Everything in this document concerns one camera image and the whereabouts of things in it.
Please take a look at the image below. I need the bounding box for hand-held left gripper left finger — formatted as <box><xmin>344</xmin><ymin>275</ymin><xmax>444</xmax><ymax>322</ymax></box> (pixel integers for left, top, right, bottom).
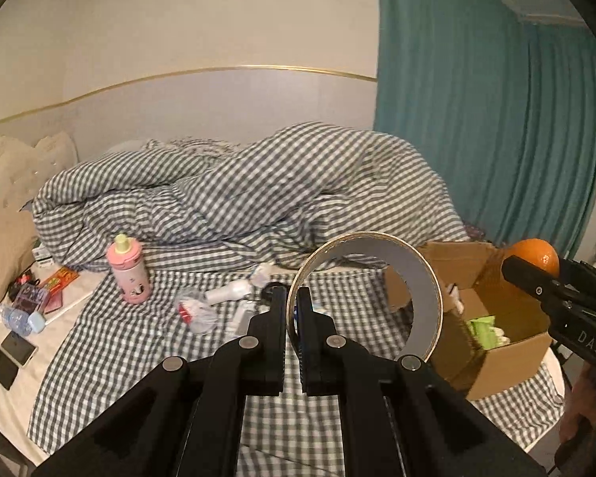
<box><xmin>32</xmin><ymin>285</ymin><xmax>287</xmax><ymax>477</ymax></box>

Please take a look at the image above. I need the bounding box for clear tape roll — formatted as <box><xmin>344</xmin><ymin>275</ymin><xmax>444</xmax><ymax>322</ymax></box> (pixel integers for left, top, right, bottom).
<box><xmin>286</xmin><ymin>232</ymin><xmax>445</xmax><ymax>365</ymax></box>

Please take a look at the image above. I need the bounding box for pink drinking bottle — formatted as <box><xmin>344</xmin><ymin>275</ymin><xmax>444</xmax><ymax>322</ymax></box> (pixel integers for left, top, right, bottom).
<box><xmin>106</xmin><ymin>233</ymin><xmax>153</xmax><ymax>305</ymax></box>

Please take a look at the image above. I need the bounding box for clear water bottle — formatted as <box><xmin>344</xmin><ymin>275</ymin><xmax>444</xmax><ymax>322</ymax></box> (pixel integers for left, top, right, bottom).
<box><xmin>0</xmin><ymin>303</ymin><xmax>48</xmax><ymax>334</ymax></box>

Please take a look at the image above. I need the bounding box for green wet wipes packet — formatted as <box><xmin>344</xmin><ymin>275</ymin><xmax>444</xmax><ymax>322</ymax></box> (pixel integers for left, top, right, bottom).
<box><xmin>467</xmin><ymin>315</ymin><xmax>500</xmax><ymax>351</ymax></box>

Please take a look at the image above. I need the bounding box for small white plastic bottle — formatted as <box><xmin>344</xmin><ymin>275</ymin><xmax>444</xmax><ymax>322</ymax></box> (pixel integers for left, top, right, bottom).
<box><xmin>206</xmin><ymin>281</ymin><xmax>253</xmax><ymax>304</ymax></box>

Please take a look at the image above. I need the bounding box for purple transparent case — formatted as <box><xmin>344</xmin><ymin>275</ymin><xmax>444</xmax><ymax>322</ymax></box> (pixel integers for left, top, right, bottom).
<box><xmin>11</xmin><ymin>283</ymin><xmax>48</xmax><ymax>312</ymax></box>

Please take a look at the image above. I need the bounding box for clear plastic packet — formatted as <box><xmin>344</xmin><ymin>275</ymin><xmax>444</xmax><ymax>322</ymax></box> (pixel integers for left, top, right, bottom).
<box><xmin>231</xmin><ymin>301</ymin><xmax>259</xmax><ymax>334</ymax></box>

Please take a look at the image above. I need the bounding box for grey white checked duvet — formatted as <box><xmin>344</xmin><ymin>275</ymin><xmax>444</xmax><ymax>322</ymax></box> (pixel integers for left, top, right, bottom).
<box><xmin>32</xmin><ymin>122</ymin><xmax>470</xmax><ymax>272</ymax></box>

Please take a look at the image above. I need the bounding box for beige pillow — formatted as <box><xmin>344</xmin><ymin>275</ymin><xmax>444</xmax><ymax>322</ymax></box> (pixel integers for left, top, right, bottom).
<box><xmin>0</xmin><ymin>132</ymin><xmax>77</xmax><ymax>319</ymax></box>

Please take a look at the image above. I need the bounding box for cardboard box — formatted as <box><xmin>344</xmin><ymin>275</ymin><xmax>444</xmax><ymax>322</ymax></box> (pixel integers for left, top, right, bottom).
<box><xmin>383</xmin><ymin>241</ymin><xmax>559</xmax><ymax>401</ymax></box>

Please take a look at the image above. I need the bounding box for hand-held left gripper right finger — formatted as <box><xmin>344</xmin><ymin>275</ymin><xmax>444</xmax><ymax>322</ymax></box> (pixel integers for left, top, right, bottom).
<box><xmin>297</xmin><ymin>287</ymin><xmax>547</xmax><ymax>477</ymax></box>

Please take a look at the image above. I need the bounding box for black smartphone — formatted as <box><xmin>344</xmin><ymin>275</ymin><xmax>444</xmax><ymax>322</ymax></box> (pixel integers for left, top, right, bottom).
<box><xmin>0</xmin><ymin>344</ymin><xmax>19</xmax><ymax>391</ymax></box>

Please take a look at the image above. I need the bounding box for small red black item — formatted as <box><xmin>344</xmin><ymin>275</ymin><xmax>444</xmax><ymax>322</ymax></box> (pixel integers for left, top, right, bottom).
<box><xmin>7</xmin><ymin>268</ymin><xmax>33</xmax><ymax>301</ymax></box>

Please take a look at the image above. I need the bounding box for grey white checked sheet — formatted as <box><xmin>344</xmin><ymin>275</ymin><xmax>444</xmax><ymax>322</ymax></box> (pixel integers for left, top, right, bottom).
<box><xmin>30</xmin><ymin>253</ymin><xmax>564</xmax><ymax>477</ymax></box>

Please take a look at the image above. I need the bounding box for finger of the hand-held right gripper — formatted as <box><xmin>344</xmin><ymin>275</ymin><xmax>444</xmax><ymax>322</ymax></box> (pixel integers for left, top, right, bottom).
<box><xmin>501</xmin><ymin>255</ymin><xmax>568</xmax><ymax>309</ymax></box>

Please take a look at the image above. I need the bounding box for white bed sheet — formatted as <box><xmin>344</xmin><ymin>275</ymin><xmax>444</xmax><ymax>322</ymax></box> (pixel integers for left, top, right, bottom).
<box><xmin>0</xmin><ymin>258</ymin><xmax>111</xmax><ymax>464</ymax></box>

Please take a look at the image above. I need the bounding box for white stick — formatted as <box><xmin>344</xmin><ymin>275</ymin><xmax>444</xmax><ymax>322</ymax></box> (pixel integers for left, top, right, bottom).
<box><xmin>45</xmin><ymin>278</ymin><xmax>105</xmax><ymax>322</ymax></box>

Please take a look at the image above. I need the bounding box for teal curtain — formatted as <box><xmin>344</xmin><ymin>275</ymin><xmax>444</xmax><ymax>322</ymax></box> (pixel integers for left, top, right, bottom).
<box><xmin>372</xmin><ymin>0</ymin><xmax>596</xmax><ymax>259</ymax></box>

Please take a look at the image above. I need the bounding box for orange snack packet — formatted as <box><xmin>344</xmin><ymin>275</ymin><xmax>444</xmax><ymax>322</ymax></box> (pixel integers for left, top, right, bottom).
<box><xmin>42</xmin><ymin>267</ymin><xmax>80</xmax><ymax>293</ymax></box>

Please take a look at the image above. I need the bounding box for pink flat case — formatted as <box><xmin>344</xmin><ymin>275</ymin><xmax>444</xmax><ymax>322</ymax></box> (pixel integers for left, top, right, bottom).
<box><xmin>42</xmin><ymin>288</ymin><xmax>65</xmax><ymax>314</ymax></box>

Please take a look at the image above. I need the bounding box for person's right hand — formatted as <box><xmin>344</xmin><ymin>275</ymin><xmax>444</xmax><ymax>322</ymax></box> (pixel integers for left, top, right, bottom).
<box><xmin>559</xmin><ymin>365</ymin><xmax>596</xmax><ymax>447</ymax></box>

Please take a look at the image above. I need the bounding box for orange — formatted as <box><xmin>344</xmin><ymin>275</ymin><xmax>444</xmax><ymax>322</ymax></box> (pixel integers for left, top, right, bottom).
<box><xmin>509</xmin><ymin>238</ymin><xmax>561</xmax><ymax>277</ymax></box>

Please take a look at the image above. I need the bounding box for clear bag with red item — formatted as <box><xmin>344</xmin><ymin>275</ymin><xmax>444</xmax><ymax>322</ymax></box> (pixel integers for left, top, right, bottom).
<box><xmin>174</xmin><ymin>291</ymin><xmax>218</xmax><ymax>335</ymax></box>

